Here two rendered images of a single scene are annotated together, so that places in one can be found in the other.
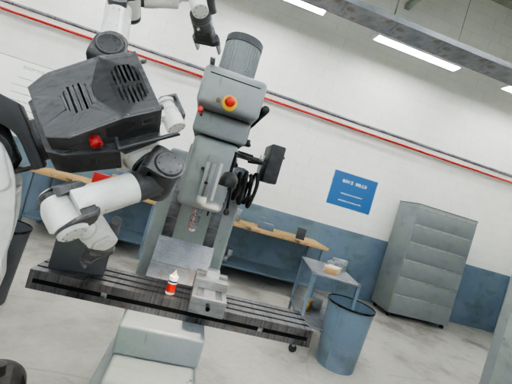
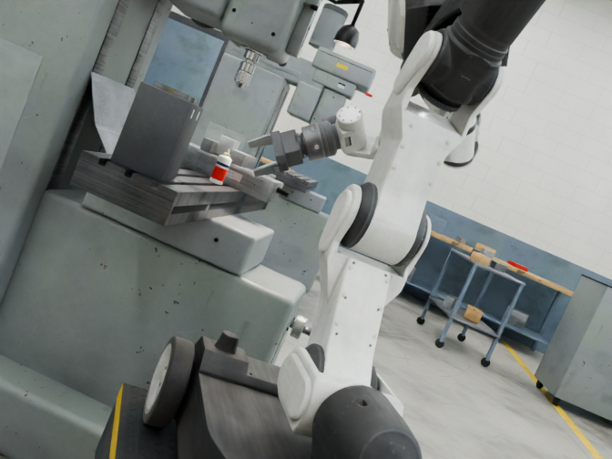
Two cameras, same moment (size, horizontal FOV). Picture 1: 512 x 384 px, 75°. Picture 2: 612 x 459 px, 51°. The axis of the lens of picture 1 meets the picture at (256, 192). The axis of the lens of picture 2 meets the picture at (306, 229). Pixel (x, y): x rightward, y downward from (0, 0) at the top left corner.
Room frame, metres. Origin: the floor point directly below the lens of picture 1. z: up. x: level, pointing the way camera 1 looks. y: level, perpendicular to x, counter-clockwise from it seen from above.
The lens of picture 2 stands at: (0.71, 2.04, 1.08)
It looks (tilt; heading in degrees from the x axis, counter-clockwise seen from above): 6 degrees down; 284
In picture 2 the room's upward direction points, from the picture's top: 23 degrees clockwise
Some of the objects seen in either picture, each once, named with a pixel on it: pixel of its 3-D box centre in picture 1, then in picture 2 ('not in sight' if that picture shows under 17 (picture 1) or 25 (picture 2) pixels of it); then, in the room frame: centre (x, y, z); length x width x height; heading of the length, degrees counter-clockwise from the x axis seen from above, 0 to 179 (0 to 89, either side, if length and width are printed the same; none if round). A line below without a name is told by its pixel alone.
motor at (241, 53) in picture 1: (237, 69); not in sight; (1.78, 0.28, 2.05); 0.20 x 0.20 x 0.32
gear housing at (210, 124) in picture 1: (220, 131); not in sight; (1.58, 0.24, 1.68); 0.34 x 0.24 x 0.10; 10
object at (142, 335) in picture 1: (165, 319); (185, 219); (1.53, 0.24, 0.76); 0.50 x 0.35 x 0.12; 10
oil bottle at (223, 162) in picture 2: (172, 281); (222, 166); (1.48, 0.25, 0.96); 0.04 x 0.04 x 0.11
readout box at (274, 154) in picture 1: (271, 164); not in sight; (1.89, -0.04, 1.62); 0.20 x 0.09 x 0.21; 10
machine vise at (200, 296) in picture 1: (209, 289); (229, 165); (1.53, 0.08, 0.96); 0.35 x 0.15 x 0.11; 8
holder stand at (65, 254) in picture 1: (84, 246); (160, 130); (1.48, 0.67, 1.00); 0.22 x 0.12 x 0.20; 110
